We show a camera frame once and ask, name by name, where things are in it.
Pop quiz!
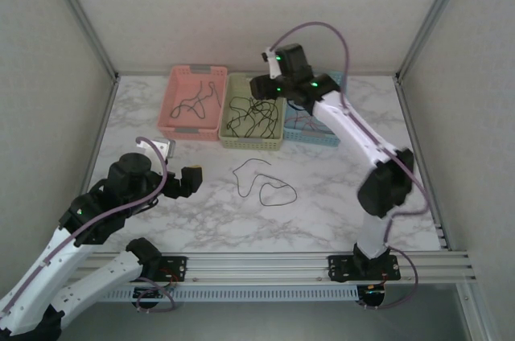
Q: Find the aluminium frame post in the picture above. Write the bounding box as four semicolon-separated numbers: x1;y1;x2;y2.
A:
395;0;476;83
46;0;121;81

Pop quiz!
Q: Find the blue plastic basket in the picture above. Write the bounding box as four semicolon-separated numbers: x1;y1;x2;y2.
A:
282;70;348;149

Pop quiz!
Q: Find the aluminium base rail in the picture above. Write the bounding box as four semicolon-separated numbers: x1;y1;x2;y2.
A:
42;250;478;284

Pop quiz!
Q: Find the grey slotted cable duct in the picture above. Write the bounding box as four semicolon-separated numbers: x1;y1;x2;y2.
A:
98;285;360;302

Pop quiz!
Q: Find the thin blue wire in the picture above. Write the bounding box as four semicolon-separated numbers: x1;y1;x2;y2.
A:
195;81;224;121

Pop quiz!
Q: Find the pink plastic basket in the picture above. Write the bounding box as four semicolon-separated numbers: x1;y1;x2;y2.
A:
157;64;229;142

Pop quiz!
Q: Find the thin dark red wire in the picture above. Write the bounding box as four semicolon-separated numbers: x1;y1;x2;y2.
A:
287;109;323;133

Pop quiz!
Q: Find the thin grey wire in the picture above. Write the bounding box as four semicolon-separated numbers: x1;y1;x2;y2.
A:
232;158;272;199

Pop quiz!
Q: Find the aluminium frame leg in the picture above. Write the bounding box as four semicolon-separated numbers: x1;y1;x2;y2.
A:
456;282;490;341

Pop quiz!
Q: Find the green plastic basket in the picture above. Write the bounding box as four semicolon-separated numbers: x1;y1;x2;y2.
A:
218;72;286;152

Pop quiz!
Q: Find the aluminium table side rail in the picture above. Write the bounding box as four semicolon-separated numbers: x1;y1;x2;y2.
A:
66;75;121;256
393;75;451;253

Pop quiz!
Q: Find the black controller board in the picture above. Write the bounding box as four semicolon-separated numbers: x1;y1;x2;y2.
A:
357;283;388;308
132;285;172;304

